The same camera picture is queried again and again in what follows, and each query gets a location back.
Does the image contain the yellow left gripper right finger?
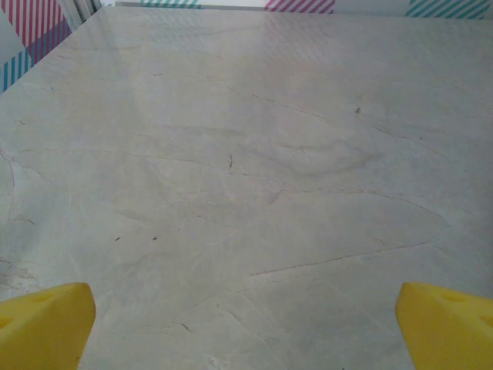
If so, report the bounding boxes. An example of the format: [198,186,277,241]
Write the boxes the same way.
[395,281,493,370]

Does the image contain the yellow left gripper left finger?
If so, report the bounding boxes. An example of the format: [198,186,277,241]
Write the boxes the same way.
[0,281,96,370]

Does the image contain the aluminium frame post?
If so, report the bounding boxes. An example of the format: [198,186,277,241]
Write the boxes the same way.
[71,0,116,22]

